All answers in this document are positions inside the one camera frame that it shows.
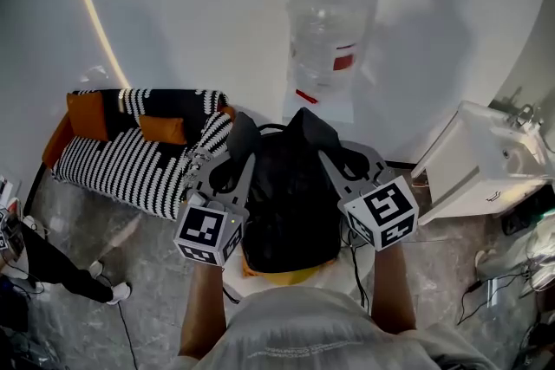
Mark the curved light strip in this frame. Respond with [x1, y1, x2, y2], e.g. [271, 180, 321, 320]
[70, 0, 132, 90]

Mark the large orange cushion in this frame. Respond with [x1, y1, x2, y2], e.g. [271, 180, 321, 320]
[66, 92, 110, 143]

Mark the white washbasin cabinet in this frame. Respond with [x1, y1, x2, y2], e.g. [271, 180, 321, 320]
[410, 100, 555, 227]

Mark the small orange cushion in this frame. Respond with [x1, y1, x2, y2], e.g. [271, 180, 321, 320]
[138, 114, 188, 146]

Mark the black backpack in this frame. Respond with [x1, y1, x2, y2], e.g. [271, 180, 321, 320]
[239, 116, 369, 275]

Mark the water bottle in plastic bag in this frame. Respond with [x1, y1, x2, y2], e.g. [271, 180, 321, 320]
[284, 0, 379, 106]

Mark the black white striped blanket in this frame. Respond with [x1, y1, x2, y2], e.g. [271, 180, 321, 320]
[51, 88, 235, 222]

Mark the person's left forearm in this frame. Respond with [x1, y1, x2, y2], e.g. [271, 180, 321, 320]
[178, 262, 229, 361]

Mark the black floor cable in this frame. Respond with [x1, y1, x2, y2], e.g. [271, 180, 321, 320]
[100, 275, 140, 370]

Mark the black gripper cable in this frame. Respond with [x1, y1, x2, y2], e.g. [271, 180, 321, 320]
[340, 224, 371, 315]

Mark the orange sofa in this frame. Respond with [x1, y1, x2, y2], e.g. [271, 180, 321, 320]
[41, 88, 238, 223]

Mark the white plastic bag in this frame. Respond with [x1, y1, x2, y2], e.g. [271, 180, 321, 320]
[522, 224, 555, 296]

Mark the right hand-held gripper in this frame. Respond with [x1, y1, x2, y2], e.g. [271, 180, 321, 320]
[297, 107, 421, 253]

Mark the grey equipment rack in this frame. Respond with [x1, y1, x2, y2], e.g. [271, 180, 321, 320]
[0, 174, 25, 266]

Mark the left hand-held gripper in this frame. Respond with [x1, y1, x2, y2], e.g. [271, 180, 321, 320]
[173, 112, 262, 268]

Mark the person's right forearm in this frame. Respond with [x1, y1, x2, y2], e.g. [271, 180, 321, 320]
[370, 243, 418, 335]

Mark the person's light grey shirt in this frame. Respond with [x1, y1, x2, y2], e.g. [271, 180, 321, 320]
[171, 285, 502, 370]

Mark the black cable with plug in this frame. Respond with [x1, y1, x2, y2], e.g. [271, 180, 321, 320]
[456, 271, 528, 327]

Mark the metal faucet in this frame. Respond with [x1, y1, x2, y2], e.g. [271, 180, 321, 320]
[506, 102, 544, 130]

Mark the crumpled clear plastic bag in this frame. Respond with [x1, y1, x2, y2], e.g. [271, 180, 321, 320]
[79, 64, 110, 84]

